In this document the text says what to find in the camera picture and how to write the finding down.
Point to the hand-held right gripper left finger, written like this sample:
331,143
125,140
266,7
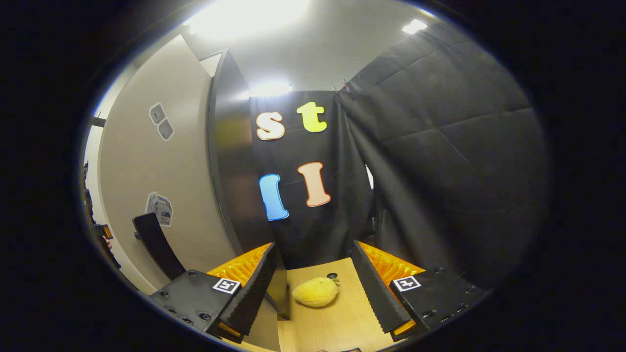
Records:
254,288

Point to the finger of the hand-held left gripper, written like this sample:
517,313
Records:
106,231

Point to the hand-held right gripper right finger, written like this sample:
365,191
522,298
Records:
374,291

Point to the grey shoe cabinet door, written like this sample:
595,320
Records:
156,166

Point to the grey shoe cabinet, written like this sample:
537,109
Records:
232,146

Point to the yellow plush toy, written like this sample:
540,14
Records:
315,292

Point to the black backdrop cloth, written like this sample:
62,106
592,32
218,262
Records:
440,146

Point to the large ceiling light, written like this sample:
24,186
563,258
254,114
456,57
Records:
244,17

